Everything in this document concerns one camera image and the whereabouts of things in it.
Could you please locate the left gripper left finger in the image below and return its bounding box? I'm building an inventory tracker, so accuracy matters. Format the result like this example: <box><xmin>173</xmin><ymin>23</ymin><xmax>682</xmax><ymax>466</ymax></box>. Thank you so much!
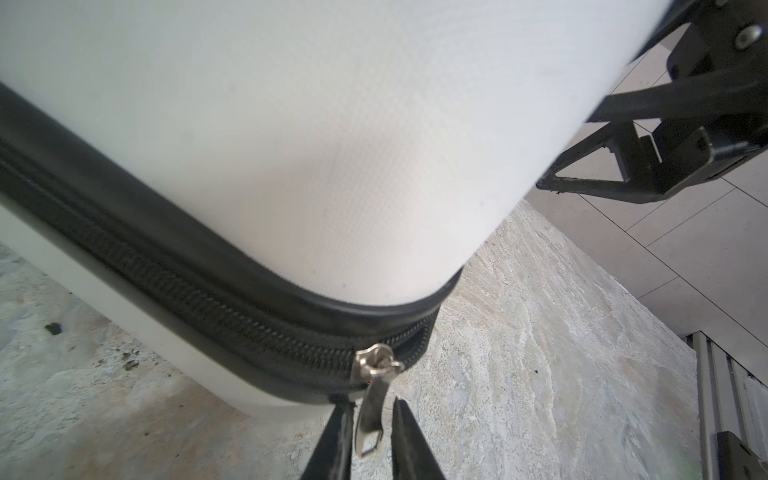
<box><xmin>301</xmin><ymin>402</ymin><xmax>355</xmax><ymax>480</ymax></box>

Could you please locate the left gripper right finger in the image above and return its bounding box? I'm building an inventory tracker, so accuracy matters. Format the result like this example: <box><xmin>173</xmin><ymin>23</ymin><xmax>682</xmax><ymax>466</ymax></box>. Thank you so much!
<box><xmin>391</xmin><ymin>398</ymin><xmax>446</xmax><ymax>480</ymax></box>

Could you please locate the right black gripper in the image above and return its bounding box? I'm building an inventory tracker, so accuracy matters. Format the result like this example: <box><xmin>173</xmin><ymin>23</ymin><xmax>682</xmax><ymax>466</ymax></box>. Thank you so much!
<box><xmin>535</xmin><ymin>1</ymin><xmax>767</xmax><ymax>204</ymax></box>

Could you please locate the aluminium mounting rail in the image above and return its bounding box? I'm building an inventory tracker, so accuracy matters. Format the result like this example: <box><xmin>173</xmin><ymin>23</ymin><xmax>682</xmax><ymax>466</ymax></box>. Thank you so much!
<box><xmin>685</xmin><ymin>331</ymin><xmax>767</xmax><ymax>479</ymax></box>

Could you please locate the black suitcase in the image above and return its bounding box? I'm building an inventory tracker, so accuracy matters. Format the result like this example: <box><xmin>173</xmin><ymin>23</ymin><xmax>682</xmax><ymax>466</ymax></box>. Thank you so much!
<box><xmin>0</xmin><ymin>0</ymin><xmax>700</xmax><ymax>460</ymax></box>

